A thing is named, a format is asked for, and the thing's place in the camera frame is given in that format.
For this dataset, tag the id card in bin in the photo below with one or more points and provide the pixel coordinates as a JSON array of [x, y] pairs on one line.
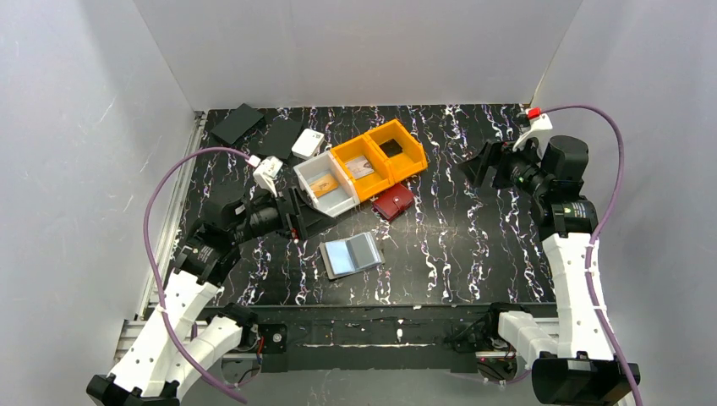
[[359, 167]]

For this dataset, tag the aluminium rail frame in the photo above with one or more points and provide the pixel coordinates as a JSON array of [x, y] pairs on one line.
[[174, 140]]

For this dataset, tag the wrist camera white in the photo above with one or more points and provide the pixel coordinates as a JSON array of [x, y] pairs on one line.
[[265, 172], [532, 120]]

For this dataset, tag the white small box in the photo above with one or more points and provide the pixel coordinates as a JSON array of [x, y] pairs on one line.
[[308, 144]]

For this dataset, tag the black card in bin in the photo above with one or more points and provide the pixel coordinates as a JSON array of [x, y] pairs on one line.
[[391, 148]]

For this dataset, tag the grey card holder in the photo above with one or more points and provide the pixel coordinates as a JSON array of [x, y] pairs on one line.
[[344, 257]]

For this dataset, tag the white plastic bin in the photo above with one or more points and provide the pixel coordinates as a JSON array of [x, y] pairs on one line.
[[335, 203]]

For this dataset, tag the orange bin right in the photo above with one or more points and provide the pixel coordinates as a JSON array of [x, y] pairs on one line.
[[405, 155]]

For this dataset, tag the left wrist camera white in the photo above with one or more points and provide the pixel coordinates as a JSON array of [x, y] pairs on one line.
[[265, 172]]

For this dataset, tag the orange bin middle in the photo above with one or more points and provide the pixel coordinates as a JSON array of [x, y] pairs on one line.
[[377, 182]]

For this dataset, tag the red leather card holder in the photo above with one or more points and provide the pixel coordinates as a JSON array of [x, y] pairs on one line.
[[393, 202]]

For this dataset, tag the orange card in bin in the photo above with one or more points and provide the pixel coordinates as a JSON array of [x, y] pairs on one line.
[[324, 185]]

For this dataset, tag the black flat box right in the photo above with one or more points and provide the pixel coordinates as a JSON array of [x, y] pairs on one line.
[[280, 138]]

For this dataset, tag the black flat box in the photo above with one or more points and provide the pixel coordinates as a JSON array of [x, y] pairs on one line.
[[280, 138], [237, 124]]

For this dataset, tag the black flat box left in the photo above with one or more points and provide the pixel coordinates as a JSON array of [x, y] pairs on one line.
[[237, 124]]

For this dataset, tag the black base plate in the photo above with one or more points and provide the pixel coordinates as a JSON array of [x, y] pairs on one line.
[[382, 337]]

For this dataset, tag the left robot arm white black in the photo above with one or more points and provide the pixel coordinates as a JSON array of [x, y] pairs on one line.
[[168, 355]]

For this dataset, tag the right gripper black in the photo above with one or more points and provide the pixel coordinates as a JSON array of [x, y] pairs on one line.
[[500, 167]]

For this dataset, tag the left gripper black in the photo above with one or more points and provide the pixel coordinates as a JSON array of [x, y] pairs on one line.
[[291, 214]]

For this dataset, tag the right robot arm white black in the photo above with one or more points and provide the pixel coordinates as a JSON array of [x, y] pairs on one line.
[[581, 366]]

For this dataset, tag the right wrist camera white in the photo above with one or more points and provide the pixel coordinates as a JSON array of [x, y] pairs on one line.
[[532, 120]]

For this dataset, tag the orange bin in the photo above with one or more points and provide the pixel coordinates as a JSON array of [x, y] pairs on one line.
[[377, 182], [405, 155]]

